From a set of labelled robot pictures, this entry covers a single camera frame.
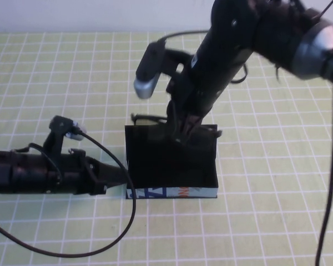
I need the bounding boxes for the green white-grid tablecloth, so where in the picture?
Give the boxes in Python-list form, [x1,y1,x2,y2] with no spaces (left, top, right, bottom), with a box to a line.
[0,30,333,266]

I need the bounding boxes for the black printed glasses case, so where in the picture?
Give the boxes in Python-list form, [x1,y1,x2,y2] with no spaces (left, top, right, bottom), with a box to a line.
[124,124,219,200]

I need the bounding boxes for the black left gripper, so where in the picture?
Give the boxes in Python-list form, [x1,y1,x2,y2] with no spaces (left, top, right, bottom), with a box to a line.
[68,149,128,197]

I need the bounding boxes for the thin black zip tie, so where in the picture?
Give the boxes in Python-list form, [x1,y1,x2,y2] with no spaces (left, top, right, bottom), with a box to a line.
[318,0,333,18]

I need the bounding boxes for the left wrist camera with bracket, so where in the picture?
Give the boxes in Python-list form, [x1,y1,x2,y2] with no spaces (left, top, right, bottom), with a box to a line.
[43,115,88,156]

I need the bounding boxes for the black right camera cable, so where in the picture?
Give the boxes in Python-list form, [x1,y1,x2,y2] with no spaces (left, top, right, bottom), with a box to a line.
[161,29,333,266]

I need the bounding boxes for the black camera cable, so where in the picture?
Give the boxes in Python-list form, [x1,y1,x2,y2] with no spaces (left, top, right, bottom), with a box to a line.
[161,29,333,266]
[0,131,137,257]

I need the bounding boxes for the right wrist camera black silver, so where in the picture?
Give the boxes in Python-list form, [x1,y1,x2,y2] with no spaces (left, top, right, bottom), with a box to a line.
[133,40,168,99]

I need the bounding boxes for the black left camera cable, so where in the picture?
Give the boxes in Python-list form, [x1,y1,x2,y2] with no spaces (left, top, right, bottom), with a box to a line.
[0,131,137,257]

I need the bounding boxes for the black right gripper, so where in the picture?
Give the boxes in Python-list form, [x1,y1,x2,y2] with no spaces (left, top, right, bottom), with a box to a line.
[164,48,227,144]

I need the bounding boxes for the black framed glasses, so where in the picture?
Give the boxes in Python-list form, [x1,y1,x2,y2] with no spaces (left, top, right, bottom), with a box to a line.
[130,112,222,139]

